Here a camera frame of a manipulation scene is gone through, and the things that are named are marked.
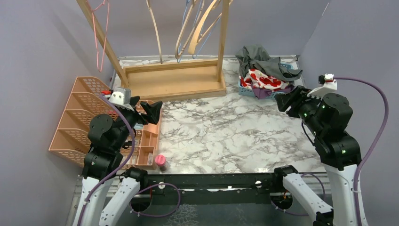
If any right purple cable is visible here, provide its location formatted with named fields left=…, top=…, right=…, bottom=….
left=270, top=76, right=390, bottom=226

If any wooden clothes rack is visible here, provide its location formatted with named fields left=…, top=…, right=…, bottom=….
left=77, top=0, right=226, bottom=101

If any blue plastic basket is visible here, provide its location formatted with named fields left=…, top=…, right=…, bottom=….
left=238, top=64, right=295, bottom=97

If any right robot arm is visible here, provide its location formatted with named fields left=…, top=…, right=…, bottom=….
left=271, top=86, right=367, bottom=226

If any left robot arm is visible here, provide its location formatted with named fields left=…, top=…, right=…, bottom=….
left=73, top=95, right=163, bottom=226

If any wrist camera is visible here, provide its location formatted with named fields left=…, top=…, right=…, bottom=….
left=307, top=73, right=337, bottom=99
left=101, top=87, right=133, bottom=110

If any red poppy print cloth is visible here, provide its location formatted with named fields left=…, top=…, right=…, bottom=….
left=239, top=69, right=290, bottom=92

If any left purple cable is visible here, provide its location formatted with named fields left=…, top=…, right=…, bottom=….
left=76, top=95, right=182, bottom=226

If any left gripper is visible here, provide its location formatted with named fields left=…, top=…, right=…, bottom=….
left=113, top=96, right=163, bottom=150

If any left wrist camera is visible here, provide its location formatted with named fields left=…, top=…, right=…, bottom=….
left=101, top=87, right=133, bottom=110

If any peach plastic file organizer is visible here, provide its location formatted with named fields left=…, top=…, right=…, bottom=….
left=49, top=77, right=118, bottom=167

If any pink capped bottle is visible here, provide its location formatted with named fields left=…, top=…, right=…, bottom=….
left=155, top=154, right=169, bottom=172

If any blue wire hanger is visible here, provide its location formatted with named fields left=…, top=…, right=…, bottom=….
left=175, top=0, right=222, bottom=63

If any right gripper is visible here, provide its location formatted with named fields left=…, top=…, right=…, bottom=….
left=275, top=84, right=324, bottom=136

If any purple cloth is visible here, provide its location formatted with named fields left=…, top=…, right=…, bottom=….
left=252, top=85, right=294, bottom=99

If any grey skirt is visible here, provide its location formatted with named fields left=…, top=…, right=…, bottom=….
left=235, top=44, right=303, bottom=82

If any purple cable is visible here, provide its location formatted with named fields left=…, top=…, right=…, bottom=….
left=270, top=76, right=390, bottom=226
left=76, top=95, right=182, bottom=226

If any peach compartment tray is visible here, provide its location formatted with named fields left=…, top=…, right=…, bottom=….
left=120, top=99, right=163, bottom=171

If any pink wire hanger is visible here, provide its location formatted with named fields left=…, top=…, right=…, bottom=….
left=86, top=0, right=111, bottom=73

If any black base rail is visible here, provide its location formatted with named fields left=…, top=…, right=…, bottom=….
left=130, top=172, right=286, bottom=209

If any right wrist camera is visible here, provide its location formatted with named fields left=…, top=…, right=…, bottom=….
left=307, top=73, right=337, bottom=99

